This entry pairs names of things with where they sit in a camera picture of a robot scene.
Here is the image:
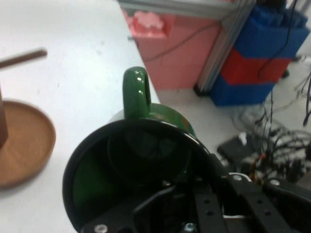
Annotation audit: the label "aluminium profile frame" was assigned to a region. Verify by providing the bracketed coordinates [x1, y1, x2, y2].
[118, 0, 257, 96]

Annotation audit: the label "green mug with white print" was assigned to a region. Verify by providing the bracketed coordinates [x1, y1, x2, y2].
[62, 66, 229, 233]

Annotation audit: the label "tangled black white cables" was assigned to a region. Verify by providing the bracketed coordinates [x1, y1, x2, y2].
[230, 70, 311, 185]

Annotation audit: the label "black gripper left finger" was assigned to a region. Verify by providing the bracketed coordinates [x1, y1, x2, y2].
[81, 183, 200, 233]

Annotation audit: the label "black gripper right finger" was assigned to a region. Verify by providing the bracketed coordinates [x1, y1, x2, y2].
[193, 154, 311, 233]

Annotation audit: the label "wooden mug tree stand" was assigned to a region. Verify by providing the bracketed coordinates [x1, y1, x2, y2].
[0, 48, 57, 189]

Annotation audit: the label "flat black box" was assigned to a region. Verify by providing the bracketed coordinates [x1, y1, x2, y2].
[216, 135, 256, 166]

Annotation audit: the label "black hanging cable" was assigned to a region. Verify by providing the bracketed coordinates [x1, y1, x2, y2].
[257, 0, 298, 79]

